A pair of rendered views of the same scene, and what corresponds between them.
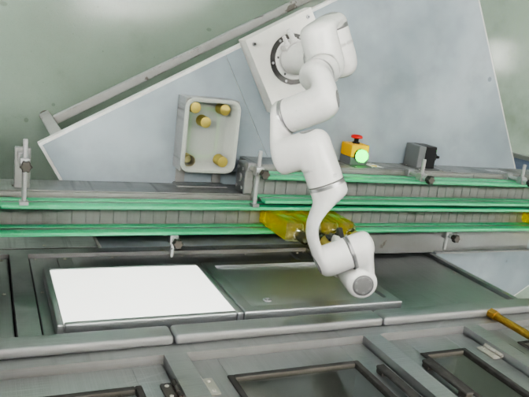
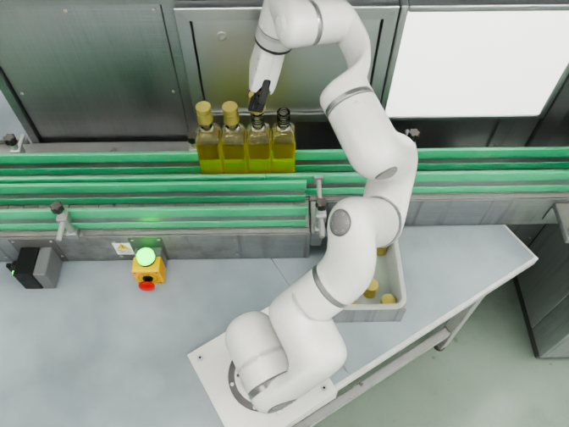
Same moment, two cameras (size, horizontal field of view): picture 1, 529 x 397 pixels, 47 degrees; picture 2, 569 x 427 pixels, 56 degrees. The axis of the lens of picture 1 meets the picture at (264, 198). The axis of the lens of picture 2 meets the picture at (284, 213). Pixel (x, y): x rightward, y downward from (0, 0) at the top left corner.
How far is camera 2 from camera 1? 1.06 m
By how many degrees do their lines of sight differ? 31
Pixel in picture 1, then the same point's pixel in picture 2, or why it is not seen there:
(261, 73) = not seen: hidden behind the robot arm
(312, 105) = (377, 213)
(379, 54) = (105, 407)
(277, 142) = (412, 170)
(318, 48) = (329, 328)
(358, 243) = (309, 19)
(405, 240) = not seen: hidden behind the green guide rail
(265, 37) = (308, 399)
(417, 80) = (34, 376)
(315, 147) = (390, 139)
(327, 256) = (348, 15)
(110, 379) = not seen: outside the picture
